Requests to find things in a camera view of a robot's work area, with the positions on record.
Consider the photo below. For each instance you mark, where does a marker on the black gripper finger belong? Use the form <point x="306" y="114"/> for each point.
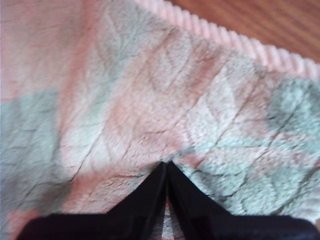
<point x="187" y="200"/>
<point x="147" y="200"/>

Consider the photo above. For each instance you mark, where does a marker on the pink green fluffy tea towel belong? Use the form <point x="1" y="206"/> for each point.
<point x="125" y="100"/>

